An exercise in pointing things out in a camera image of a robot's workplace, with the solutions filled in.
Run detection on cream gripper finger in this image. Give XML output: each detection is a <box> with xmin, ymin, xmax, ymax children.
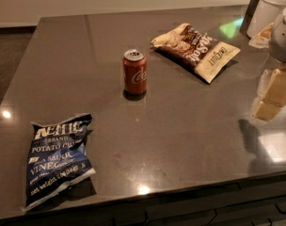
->
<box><xmin>251</xmin><ymin>67</ymin><xmax>286</xmax><ymax>121</ymax></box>

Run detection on blue Kettle chip bag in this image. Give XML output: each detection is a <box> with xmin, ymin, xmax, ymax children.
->
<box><xmin>24</xmin><ymin>114</ymin><xmax>95</xmax><ymax>211</ymax></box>

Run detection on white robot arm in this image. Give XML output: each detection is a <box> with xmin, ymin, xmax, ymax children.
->
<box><xmin>248</xmin><ymin>8</ymin><xmax>286</xmax><ymax>121</ymax></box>

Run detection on brown and cream snack bag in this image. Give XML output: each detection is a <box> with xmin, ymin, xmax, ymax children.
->
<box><xmin>151</xmin><ymin>23</ymin><xmax>240</xmax><ymax>84</ymax></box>

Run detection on white cylindrical container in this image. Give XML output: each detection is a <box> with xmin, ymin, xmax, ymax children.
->
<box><xmin>246</xmin><ymin>0</ymin><xmax>286</xmax><ymax>38</ymax></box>

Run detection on dark cabinet drawers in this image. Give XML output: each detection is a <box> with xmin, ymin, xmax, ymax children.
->
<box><xmin>0</xmin><ymin>171</ymin><xmax>286</xmax><ymax>226</ymax></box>

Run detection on red Coca-Cola can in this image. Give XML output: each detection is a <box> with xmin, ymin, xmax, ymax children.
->
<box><xmin>122</xmin><ymin>49</ymin><xmax>147</xmax><ymax>96</ymax></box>

